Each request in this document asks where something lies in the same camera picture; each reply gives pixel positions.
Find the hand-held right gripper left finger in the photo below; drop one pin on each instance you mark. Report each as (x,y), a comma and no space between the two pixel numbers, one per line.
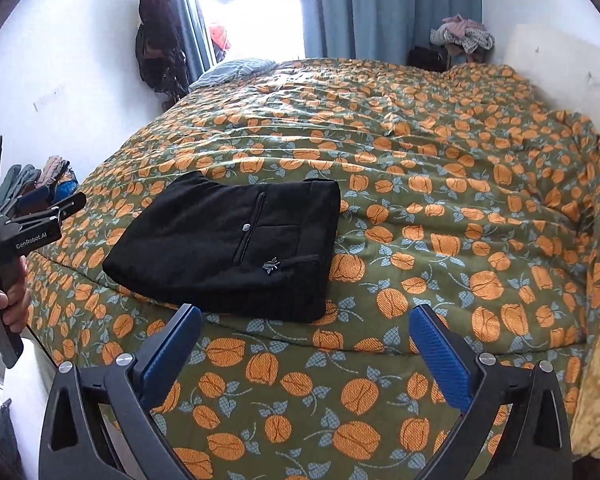
(170,355)

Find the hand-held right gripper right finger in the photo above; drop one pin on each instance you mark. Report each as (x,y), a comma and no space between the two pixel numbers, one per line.
(440,355)

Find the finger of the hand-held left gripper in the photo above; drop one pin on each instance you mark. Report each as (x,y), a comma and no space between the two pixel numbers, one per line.
(32,201)
(62,207)

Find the black pants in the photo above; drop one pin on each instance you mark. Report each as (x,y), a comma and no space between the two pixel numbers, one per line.
(205,250)

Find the person's left hand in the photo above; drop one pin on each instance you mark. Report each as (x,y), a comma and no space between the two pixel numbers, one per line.
(15,295)

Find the blue cloth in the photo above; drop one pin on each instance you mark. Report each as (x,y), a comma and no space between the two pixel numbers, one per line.
(66,189)

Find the grey clothes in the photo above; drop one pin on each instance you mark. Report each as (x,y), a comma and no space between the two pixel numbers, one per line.
(15,182)

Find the white bed footboard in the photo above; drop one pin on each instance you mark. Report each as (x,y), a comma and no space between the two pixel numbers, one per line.
(30,395)

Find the yellow dotted blanket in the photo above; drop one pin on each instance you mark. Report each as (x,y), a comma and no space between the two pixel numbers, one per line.
(597,410)

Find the orange pumpkin print quilt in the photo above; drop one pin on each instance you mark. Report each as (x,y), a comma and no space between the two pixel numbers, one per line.
(405,185)

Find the dark hanging coats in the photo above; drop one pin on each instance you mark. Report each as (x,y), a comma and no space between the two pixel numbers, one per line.
(160,45)

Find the blue striped pillow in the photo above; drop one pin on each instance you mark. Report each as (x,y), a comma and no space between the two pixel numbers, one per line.
(235,72)

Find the red cloth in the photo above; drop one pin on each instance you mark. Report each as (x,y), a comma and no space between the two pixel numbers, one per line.
(219,40)

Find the narrow blue curtain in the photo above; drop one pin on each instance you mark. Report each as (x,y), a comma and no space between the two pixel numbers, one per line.
(180,5)

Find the cream padded headboard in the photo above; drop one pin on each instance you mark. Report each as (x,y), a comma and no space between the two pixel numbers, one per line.
(560,70)

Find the pile of crumpled clothes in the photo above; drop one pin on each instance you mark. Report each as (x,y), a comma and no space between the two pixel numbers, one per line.
(462,32)

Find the wide blue curtain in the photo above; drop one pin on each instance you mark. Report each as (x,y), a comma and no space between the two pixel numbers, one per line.
(380,10)

